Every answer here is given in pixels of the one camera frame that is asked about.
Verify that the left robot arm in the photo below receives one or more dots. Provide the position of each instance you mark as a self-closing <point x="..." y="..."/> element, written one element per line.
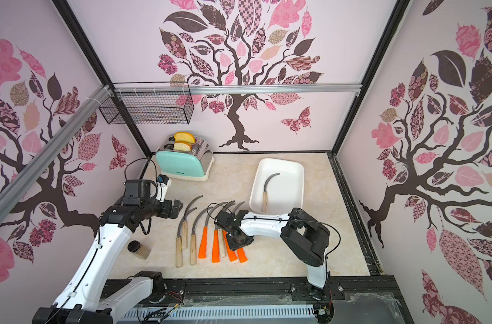
<point x="81" y="301"/>

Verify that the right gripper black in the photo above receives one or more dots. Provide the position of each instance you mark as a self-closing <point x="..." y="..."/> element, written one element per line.
<point x="228" y="226"/>

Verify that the small jar with black lid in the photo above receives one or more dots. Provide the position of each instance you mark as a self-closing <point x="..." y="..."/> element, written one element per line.
<point x="138" y="249"/>

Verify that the aluminium rail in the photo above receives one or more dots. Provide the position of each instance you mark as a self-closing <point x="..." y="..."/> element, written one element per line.
<point x="270" y="88"/>
<point x="35" y="168"/>

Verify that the white storage box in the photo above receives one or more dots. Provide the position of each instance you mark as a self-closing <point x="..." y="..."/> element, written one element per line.
<point x="285" y="191"/>

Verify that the yellow bread slice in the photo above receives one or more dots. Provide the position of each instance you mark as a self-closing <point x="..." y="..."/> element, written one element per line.
<point x="185" y="137"/>

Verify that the mint green toaster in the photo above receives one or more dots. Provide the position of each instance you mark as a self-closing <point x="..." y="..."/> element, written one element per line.
<point x="194" y="165"/>

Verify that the black wire basket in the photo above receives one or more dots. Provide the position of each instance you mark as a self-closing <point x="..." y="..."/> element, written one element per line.
<point x="149" y="103"/>

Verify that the aluminium rail left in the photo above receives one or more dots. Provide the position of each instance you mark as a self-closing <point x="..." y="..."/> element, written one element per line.
<point x="35" y="168"/>

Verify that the aluminium rail back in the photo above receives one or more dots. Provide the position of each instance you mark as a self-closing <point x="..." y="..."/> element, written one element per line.
<point x="270" y="88"/>

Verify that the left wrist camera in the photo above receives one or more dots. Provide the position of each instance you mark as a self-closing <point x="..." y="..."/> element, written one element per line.
<point x="163" y="183"/>

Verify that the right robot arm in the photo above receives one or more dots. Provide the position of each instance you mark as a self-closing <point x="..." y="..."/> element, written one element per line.
<point x="307" y="238"/>

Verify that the white cable duct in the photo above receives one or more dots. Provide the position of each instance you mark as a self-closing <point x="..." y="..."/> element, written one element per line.
<point x="217" y="313"/>

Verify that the pale bread slice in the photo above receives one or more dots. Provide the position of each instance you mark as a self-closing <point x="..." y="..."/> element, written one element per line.
<point x="182" y="146"/>

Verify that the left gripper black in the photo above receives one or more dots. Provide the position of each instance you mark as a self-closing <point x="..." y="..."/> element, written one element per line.
<point x="166" y="212"/>

